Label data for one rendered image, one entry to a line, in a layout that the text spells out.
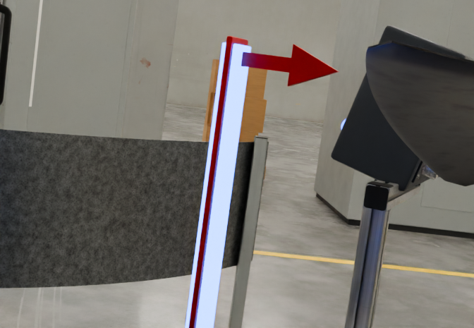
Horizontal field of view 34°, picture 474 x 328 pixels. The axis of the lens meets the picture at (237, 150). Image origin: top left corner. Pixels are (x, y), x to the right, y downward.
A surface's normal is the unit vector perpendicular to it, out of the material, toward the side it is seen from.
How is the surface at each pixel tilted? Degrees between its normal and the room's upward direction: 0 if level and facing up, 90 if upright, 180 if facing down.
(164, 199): 90
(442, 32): 90
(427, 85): 166
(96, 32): 90
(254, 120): 90
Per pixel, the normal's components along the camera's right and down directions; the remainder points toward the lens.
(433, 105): -0.18, 0.97
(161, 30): 0.10, 0.12
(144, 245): 0.66, 0.17
